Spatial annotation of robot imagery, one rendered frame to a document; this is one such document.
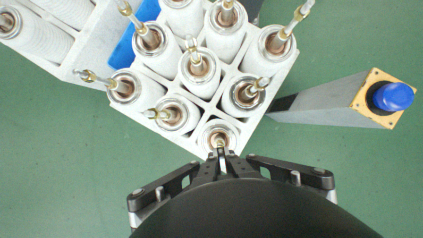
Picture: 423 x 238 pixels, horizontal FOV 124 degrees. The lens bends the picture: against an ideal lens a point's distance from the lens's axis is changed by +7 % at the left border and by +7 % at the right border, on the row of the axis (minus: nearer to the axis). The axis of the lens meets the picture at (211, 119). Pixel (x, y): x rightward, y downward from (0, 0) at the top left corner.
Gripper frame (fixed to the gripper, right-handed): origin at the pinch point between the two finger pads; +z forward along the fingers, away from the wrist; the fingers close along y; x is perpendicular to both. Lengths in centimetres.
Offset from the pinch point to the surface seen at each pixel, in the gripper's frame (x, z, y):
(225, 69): 18.0, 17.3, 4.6
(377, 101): 4.4, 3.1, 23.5
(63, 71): 24, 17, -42
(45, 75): 35, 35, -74
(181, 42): 27.1, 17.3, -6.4
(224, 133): 1.6, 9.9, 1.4
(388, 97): 4.9, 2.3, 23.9
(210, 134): 1.8, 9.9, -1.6
